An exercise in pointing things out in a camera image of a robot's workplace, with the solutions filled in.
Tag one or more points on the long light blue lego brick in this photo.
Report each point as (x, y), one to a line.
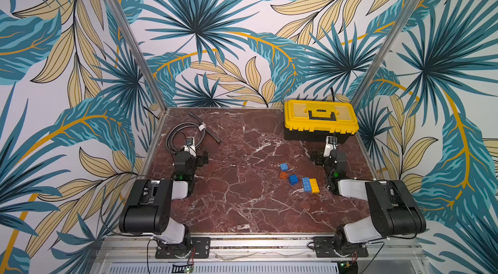
(307, 185)

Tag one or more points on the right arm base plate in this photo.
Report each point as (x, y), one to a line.
(333, 246)

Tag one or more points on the small blue lego brick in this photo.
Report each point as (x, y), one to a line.
(284, 167)

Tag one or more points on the yellow lego brick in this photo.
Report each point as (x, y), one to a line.
(314, 186)

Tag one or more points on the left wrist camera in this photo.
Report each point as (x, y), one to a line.
(189, 146)

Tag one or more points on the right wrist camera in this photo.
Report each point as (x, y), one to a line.
(330, 146)

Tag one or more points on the left aluminium frame post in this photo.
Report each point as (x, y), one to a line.
(122, 23)

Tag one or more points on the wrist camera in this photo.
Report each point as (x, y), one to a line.
(189, 146)
(330, 146)

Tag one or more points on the right aluminium frame post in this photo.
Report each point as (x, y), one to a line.
(395, 19)

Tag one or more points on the dark blue lego brick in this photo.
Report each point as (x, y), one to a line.
(293, 179)

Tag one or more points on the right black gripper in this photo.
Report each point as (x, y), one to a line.
(318, 158)

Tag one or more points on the yellow black toolbox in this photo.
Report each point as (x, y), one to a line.
(313, 121)

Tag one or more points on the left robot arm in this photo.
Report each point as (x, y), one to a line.
(148, 207)

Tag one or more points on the aluminium frame post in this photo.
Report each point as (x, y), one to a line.
(122, 23)
(395, 19)

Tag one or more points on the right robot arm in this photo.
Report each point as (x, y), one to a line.
(393, 211)

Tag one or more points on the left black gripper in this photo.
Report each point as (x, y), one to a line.
(201, 158)

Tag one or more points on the aluminium front rail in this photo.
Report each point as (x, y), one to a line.
(258, 253)

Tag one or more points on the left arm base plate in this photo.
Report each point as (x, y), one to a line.
(196, 247)

